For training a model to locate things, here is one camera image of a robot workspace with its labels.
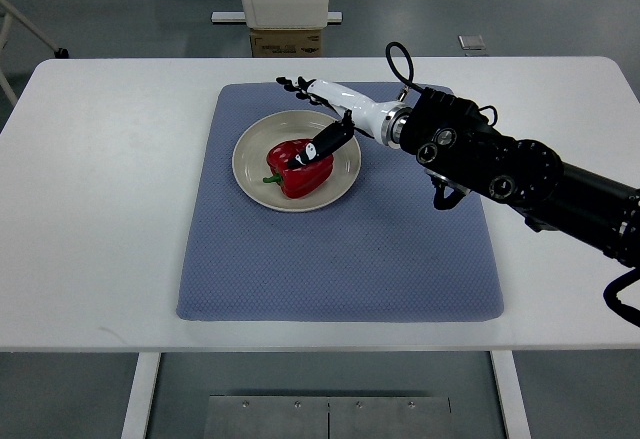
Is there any cream round plate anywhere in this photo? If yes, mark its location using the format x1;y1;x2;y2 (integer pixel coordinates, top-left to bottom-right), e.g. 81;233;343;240
232;110;361;212

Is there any white table leg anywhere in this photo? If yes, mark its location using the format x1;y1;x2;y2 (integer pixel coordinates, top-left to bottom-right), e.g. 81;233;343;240
121;352;161;439
490;350;532;439

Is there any blue textured mat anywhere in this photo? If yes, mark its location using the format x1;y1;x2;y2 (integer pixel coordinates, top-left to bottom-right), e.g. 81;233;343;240
176;83;503;322

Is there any small grey floor panel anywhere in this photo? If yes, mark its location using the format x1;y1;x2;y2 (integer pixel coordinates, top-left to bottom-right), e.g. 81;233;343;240
458;35;486;51

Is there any white table left leg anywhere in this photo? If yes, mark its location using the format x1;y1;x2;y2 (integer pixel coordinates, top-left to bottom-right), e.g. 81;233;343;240
121;352;161;439

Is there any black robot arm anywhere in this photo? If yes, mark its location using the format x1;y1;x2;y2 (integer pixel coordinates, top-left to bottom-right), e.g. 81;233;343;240
392;88;639;267

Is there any red bell pepper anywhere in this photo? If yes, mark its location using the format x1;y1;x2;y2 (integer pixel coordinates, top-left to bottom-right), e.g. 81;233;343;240
263;138;333;199

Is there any cardboard box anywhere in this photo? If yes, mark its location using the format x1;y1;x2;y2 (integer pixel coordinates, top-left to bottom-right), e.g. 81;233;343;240
249;29;322;58

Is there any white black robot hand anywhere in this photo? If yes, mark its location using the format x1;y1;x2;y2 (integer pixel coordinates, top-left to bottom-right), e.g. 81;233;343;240
276;77;412;169

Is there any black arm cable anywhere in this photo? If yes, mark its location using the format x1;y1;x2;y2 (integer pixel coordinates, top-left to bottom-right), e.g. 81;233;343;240
385;41;426;101

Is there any white table right leg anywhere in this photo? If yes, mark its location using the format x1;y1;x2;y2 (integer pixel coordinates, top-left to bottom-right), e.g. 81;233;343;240
490;350;532;439

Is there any white rack frame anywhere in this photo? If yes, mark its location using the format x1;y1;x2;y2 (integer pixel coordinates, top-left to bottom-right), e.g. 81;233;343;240
1;0;70;109

